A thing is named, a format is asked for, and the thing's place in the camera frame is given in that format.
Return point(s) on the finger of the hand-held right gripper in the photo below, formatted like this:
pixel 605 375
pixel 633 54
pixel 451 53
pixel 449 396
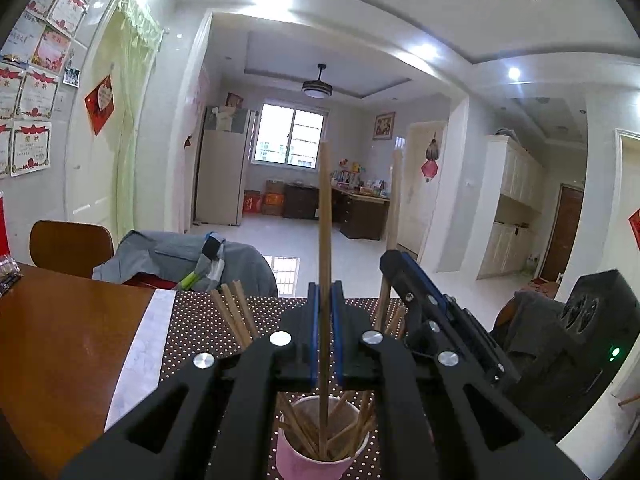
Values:
pixel 400 285
pixel 425 280

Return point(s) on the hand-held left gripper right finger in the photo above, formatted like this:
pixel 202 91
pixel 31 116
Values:
pixel 337 340

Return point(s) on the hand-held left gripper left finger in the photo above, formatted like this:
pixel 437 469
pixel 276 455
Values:
pixel 313 340

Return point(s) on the bunch of chopsticks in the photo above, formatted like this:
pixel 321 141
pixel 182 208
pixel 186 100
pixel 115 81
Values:
pixel 240 315

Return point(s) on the wooden chopstick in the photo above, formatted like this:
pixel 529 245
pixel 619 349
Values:
pixel 629 400
pixel 325 210
pixel 395 200

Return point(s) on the pink paper cup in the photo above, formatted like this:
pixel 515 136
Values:
pixel 300 465

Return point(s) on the dark cloth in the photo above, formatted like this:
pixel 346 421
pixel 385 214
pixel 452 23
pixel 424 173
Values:
pixel 530 315

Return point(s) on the dark wooden desk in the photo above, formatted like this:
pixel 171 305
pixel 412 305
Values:
pixel 360 215

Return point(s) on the red door mat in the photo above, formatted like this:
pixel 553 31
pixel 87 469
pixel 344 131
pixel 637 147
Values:
pixel 540 287

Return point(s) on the desk clutter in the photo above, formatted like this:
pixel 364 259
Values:
pixel 357 180

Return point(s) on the white tall cabinet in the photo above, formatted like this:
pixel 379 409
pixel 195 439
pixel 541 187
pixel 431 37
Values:
pixel 515 210

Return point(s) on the red hanging door decoration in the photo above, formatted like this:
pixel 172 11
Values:
pixel 431 165

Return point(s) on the brown polka dot table mat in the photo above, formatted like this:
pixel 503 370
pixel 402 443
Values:
pixel 200 320

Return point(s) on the plaid scarf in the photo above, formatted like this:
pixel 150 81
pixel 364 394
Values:
pixel 212 255

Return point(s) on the brown entrance door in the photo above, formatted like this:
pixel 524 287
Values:
pixel 562 235

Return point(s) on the yellow green item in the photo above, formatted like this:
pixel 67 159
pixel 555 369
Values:
pixel 188 281

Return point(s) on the orange cardboard box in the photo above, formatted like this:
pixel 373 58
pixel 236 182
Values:
pixel 274 204

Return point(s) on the red cardboard box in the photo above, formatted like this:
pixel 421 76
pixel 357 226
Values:
pixel 252 202

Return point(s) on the red door sign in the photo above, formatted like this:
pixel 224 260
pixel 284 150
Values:
pixel 635 230

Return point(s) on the brown cardboard box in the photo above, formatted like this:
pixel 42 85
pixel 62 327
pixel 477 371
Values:
pixel 275 187

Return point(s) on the small framed picture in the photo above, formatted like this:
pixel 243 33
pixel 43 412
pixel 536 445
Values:
pixel 383 126

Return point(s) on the white marbled table mat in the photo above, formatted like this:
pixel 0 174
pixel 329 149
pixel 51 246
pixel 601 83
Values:
pixel 145 350

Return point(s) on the grey jacket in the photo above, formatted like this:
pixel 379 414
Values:
pixel 165 255

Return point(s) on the window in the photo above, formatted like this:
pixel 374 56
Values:
pixel 290 135

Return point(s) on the silver refrigerator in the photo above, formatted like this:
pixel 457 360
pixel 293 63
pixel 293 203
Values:
pixel 220 175

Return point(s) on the ceiling fan lamp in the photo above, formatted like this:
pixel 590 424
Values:
pixel 317 89

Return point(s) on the box atop refrigerator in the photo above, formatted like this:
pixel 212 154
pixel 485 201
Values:
pixel 235 100

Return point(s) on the wooden chair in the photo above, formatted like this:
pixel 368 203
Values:
pixel 70 250

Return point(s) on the white double door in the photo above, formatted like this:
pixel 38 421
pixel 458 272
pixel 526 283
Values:
pixel 95 180

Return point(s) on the pale green curtain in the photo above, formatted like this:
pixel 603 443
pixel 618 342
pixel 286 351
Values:
pixel 132 110

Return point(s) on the clear plastic packet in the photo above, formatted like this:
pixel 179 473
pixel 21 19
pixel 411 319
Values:
pixel 10 275

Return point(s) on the red diamond door decoration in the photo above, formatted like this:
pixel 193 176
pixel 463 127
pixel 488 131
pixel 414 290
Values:
pixel 100 105

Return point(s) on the red gift bag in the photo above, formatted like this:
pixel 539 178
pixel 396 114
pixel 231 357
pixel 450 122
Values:
pixel 4 225

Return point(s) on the small photo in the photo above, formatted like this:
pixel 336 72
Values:
pixel 72 77

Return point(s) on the wall of award certificates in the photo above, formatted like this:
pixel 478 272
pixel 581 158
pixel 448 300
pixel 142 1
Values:
pixel 35 90

